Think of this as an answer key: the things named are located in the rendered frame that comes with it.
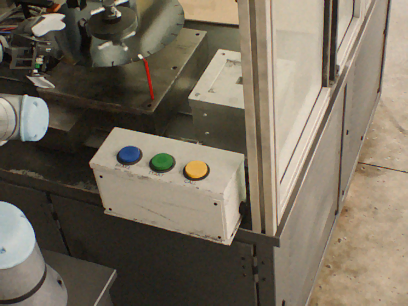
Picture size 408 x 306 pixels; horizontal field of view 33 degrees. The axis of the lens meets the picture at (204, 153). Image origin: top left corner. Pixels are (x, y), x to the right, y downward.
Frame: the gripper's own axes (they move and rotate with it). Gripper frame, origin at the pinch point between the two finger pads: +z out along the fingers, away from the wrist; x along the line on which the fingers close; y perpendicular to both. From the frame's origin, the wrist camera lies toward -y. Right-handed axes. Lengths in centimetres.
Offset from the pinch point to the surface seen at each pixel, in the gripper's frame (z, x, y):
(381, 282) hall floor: 94, -56, 61
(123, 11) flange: 19.9, 9.6, 0.6
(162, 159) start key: -3.7, -12.4, 33.2
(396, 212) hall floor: 118, -40, 55
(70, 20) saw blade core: 14.4, 4.7, -9.6
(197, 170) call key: -3.3, -12.1, 40.7
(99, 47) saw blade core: 9.8, 1.7, 3.5
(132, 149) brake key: -4.2, -12.7, 26.5
